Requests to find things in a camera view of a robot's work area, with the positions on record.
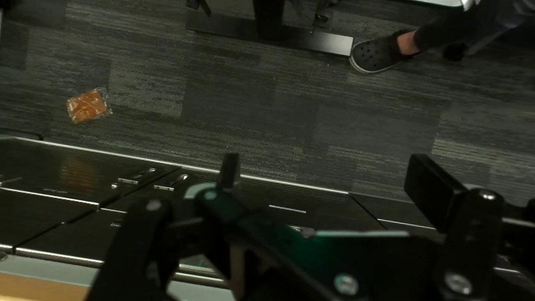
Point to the person leg in dark trousers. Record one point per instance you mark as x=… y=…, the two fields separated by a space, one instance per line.
x=474 y=23

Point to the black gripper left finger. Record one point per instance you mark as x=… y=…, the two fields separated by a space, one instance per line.
x=140 y=240

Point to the black table foot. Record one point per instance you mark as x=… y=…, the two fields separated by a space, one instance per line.
x=278 y=31

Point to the orange snack packet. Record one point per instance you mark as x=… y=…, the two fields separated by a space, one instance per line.
x=88 y=106

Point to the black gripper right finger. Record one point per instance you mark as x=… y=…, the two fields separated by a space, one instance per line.
x=469 y=235

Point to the black drawer cabinet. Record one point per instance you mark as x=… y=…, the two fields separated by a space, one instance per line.
x=56 y=212

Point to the grey shoe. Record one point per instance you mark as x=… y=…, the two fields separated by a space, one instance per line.
x=379 y=53

